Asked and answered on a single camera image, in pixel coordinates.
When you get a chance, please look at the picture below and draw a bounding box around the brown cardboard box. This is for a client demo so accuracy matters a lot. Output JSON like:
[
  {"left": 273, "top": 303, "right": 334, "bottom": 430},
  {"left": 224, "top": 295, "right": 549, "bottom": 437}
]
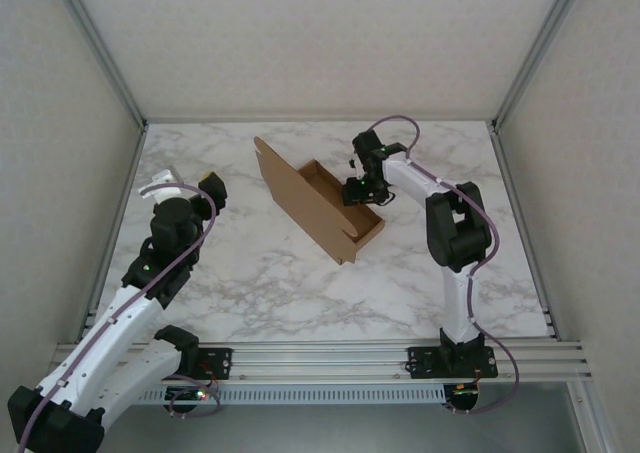
[{"left": 253, "top": 136, "right": 387, "bottom": 266}]

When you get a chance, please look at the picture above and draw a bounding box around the small circuit board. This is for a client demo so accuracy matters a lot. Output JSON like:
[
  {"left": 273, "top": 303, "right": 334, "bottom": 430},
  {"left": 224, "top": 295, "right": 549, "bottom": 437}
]
[
  {"left": 447, "top": 381, "right": 482, "bottom": 410},
  {"left": 164, "top": 385, "right": 210, "bottom": 405}
]

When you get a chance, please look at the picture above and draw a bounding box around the aluminium side table rail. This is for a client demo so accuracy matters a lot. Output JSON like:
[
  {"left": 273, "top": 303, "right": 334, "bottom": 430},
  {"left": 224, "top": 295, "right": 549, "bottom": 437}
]
[
  {"left": 489, "top": 125, "right": 564, "bottom": 342},
  {"left": 74, "top": 122, "right": 149, "bottom": 345}
]

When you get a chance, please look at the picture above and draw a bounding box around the thin aluminium table rail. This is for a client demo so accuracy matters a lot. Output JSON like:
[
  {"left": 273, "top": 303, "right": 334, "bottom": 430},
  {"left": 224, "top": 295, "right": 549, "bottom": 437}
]
[{"left": 144, "top": 116, "right": 496, "bottom": 126}]

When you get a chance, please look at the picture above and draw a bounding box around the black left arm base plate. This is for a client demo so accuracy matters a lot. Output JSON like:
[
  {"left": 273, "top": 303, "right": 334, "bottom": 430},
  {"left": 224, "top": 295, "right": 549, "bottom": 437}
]
[{"left": 140, "top": 345, "right": 234, "bottom": 381}]

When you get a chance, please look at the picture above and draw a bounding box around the aluminium frame post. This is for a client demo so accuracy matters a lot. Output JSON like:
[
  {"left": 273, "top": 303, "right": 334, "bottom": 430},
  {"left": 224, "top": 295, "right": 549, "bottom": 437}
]
[
  {"left": 47, "top": 0, "right": 149, "bottom": 127},
  {"left": 489, "top": 0, "right": 594, "bottom": 130}
]

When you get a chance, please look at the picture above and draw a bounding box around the wide aluminium base rail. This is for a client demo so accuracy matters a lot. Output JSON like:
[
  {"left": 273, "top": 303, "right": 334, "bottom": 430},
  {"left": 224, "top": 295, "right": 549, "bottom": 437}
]
[{"left": 47, "top": 340, "right": 595, "bottom": 383}]

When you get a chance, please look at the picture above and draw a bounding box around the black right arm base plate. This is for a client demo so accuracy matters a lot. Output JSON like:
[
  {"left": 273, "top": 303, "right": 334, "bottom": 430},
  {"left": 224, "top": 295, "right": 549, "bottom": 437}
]
[{"left": 407, "top": 344, "right": 500, "bottom": 380}]

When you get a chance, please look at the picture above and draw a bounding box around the white slotted cable duct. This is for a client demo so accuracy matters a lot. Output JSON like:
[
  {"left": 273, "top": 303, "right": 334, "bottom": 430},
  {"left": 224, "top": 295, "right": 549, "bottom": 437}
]
[{"left": 134, "top": 385, "right": 447, "bottom": 406}]

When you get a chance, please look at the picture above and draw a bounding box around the aluminium frame leg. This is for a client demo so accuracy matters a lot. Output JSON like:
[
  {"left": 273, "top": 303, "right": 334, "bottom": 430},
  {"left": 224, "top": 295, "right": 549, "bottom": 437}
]
[{"left": 569, "top": 380, "right": 619, "bottom": 453}]

